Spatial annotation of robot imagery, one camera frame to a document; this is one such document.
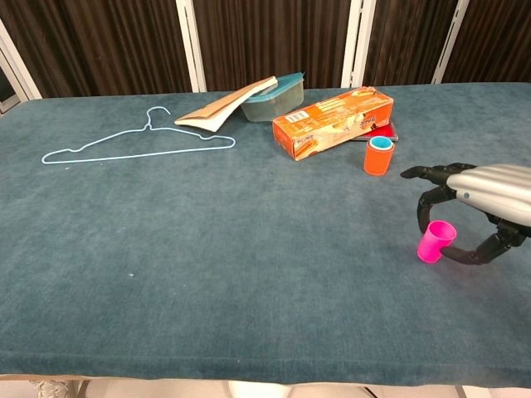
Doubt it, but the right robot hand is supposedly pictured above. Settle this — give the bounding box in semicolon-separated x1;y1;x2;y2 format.
400;162;531;266

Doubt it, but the pink plastic cup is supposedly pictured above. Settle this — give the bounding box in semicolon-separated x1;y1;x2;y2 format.
417;220;458;265

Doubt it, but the orange plastic cup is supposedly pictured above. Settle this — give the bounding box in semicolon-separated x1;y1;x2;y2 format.
363;136;397;177

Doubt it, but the dark slatted screen panel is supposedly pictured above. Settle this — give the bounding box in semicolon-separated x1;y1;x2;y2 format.
0;0;194;100
192;0;352;92
363;0;460;87
441;0;531;84

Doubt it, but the orange cardboard box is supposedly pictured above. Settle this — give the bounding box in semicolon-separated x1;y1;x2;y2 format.
271;85;394;162

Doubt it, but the clear container with teal lid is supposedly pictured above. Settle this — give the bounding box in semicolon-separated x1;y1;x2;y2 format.
240;72;306;123

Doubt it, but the brown cover notebook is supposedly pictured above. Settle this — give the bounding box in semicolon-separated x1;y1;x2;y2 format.
173;75;279;133

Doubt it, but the teal tablecloth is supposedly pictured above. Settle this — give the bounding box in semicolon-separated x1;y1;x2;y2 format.
0;81;531;386

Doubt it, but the white screen frame post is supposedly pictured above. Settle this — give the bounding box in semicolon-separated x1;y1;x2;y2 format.
431;0;472;85
0;18;42;103
340;0;377;89
175;0;207;94

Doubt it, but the light blue wire hanger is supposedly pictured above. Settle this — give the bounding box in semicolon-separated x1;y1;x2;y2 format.
41;106;236;164

